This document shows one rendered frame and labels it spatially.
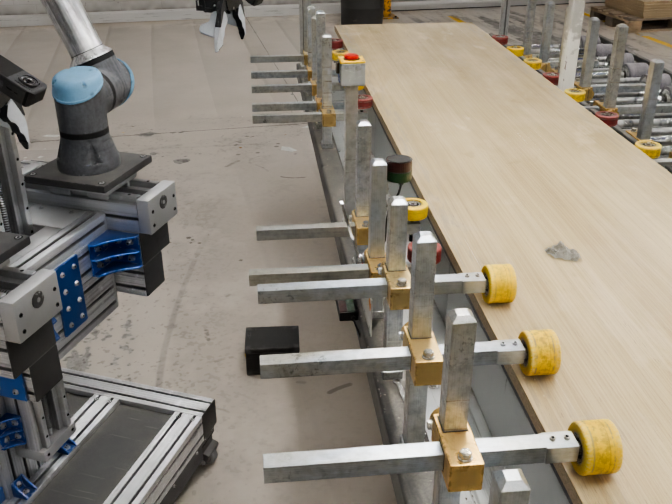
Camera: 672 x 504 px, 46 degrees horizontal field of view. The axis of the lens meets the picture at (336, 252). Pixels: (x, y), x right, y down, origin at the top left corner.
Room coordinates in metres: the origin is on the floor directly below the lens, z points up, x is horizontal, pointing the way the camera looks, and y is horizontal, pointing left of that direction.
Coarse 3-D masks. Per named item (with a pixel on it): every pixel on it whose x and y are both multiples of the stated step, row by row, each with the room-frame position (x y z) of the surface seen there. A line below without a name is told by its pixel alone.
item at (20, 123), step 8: (8, 104) 1.13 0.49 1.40; (0, 112) 1.13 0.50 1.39; (8, 112) 1.13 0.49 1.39; (16, 112) 1.15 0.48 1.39; (0, 120) 1.16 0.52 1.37; (8, 120) 1.13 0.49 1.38; (16, 120) 1.14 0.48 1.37; (24, 120) 1.16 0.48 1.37; (16, 128) 1.14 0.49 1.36; (24, 128) 1.16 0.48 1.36; (24, 136) 1.15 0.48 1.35; (24, 144) 1.16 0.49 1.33
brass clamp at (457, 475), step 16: (432, 416) 0.96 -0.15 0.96; (432, 432) 0.94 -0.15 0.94; (448, 432) 0.91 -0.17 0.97; (464, 432) 0.91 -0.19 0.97; (448, 448) 0.87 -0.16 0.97; (448, 464) 0.85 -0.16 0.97; (464, 464) 0.84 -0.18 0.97; (480, 464) 0.84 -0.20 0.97; (448, 480) 0.84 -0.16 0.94; (464, 480) 0.84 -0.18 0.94; (480, 480) 0.84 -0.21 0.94
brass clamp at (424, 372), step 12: (408, 336) 1.17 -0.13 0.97; (432, 336) 1.17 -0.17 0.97; (420, 348) 1.13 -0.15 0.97; (432, 348) 1.13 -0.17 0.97; (420, 360) 1.09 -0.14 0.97; (432, 360) 1.09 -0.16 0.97; (420, 372) 1.09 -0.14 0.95; (432, 372) 1.09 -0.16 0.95; (420, 384) 1.09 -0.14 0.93; (432, 384) 1.09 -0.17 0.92
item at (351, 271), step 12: (348, 264) 1.64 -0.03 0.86; (360, 264) 1.64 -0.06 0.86; (408, 264) 1.64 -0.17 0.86; (252, 276) 1.59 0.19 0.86; (264, 276) 1.59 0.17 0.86; (276, 276) 1.59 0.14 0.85; (288, 276) 1.60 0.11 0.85; (300, 276) 1.60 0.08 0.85; (312, 276) 1.60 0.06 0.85; (324, 276) 1.61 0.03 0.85; (336, 276) 1.61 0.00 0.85; (348, 276) 1.61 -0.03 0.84; (360, 276) 1.62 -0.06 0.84
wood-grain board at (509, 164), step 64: (384, 64) 3.42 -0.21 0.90; (448, 64) 3.42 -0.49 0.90; (512, 64) 3.42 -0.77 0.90; (384, 128) 2.61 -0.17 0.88; (448, 128) 2.54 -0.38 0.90; (512, 128) 2.54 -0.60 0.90; (576, 128) 2.54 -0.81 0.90; (448, 192) 1.99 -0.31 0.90; (512, 192) 1.99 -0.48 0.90; (576, 192) 1.99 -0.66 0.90; (640, 192) 1.99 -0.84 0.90; (512, 256) 1.61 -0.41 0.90; (640, 256) 1.61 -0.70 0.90; (512, 320) 1.33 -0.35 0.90; (576, 320) 1.33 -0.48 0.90; (640, 320) 1.33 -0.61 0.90; (576, 384) 1.12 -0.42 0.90; (640, 384) 1.12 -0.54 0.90; (640, 448) 0.95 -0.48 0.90
